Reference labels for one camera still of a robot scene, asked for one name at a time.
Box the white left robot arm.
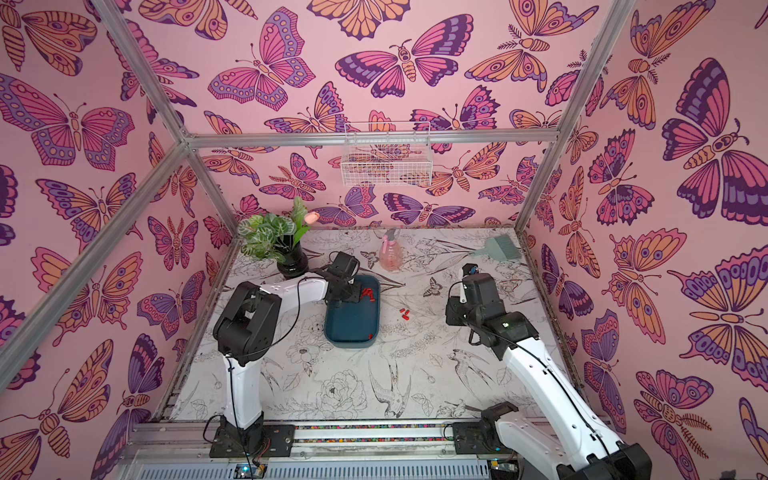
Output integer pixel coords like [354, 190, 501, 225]
[213, 252, 361, 430]

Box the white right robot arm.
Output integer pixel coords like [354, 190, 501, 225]
[445, 263, 652, 479]

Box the red sleeve pile in box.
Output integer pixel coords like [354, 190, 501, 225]
[360, 288, 377, 302]

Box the teal storage box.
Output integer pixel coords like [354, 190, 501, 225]
[324, 275, 381, 349]

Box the black vase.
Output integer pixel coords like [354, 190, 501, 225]
[276, 243, 309, 280]

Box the pink spray bottle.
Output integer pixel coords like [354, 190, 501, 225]
[379, 228, 403, 272]

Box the green artificial plant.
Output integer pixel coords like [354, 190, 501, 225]
[238, 198, 319, 263]

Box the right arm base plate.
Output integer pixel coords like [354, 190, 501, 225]
[451, 419, 512, 455]

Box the white wire basket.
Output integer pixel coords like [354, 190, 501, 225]
[338, 121, 434, 188]

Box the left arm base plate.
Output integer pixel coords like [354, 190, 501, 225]
[209, 418, 296, 459]

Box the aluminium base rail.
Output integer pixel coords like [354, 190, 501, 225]
[113, 416, 619, 480]

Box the aluminium frame post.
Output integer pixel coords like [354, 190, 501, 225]
[515, 0, 635, 234]

